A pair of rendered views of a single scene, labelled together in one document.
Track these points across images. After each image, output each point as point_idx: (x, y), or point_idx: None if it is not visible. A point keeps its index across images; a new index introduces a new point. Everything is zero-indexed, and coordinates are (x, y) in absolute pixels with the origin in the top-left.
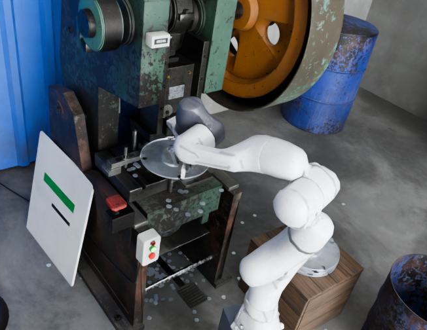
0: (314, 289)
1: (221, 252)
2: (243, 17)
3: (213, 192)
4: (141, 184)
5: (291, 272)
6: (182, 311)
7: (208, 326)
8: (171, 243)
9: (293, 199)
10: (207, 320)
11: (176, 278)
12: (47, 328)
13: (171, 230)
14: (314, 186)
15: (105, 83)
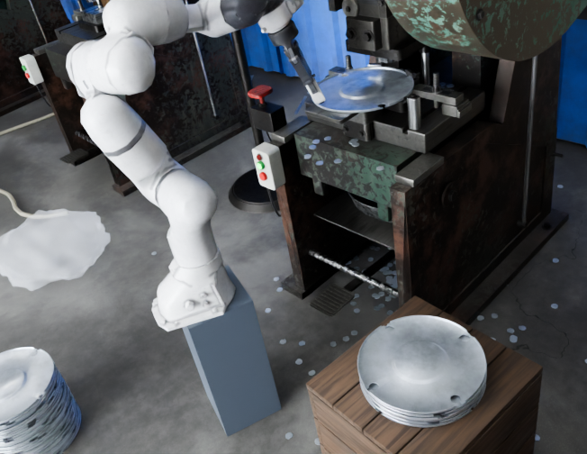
0: (330, 391)
1: (399, 292)
2: None
3: (383, 169)
4: None
5: (165, 212)
6: (342, 326)
7: (328, 358)
8: (368, 231)
9: (74, 46)
10: (337, 356)
11: (356, 280)
12: (281, 233)
13: (367, 208)
14: (90, 45)
15: None
